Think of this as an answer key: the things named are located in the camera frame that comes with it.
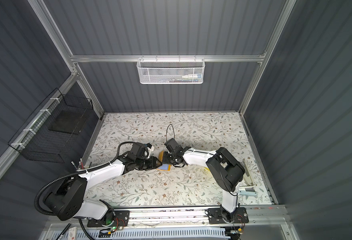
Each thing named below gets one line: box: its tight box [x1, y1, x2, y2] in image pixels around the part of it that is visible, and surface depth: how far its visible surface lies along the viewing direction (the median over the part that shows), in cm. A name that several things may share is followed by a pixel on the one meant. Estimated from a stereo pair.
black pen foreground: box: [55, 223, 71, 240], surface depth 72 cm
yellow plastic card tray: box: [203, 166, 212, 175], surface depth 91 cm
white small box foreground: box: [68, 226, 78, 240], surface depth 71 cm
